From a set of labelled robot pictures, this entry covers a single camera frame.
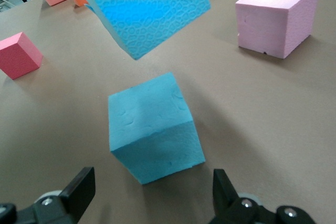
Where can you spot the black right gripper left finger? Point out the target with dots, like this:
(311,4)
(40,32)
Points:
(78,192)

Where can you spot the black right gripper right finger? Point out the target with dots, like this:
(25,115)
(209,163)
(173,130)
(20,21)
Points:
(225,195)

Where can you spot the light blue foam block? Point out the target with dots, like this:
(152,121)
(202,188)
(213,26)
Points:
(152,129)
(157,19)

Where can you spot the light pink foam block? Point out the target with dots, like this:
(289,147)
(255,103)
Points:
(273,24)

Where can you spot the red foam block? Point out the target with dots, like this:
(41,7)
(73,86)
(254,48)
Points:
(18,56)

